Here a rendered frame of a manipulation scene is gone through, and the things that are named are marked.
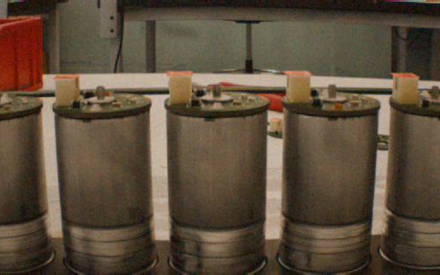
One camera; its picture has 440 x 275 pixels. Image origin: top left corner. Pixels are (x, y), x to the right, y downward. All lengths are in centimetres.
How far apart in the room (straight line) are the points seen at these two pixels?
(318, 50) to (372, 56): 36
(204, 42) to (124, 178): 446
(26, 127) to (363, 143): 8
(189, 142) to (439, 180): 6
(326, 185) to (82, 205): 6
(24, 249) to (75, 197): 2
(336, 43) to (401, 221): 441
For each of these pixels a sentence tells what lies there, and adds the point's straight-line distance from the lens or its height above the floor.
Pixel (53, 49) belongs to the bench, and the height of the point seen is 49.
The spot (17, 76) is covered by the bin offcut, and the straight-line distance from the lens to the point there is 55.
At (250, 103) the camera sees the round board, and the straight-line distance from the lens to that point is 17.
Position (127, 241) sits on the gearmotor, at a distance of 17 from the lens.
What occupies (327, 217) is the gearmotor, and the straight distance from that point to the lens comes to 17.
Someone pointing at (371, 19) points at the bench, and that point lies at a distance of 252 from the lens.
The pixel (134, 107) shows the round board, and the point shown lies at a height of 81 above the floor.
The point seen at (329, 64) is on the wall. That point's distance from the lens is 460.
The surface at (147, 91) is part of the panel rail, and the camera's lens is 19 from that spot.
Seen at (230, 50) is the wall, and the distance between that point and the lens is 462.
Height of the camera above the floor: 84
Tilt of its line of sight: 13 degrees down
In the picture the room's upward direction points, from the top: straight up
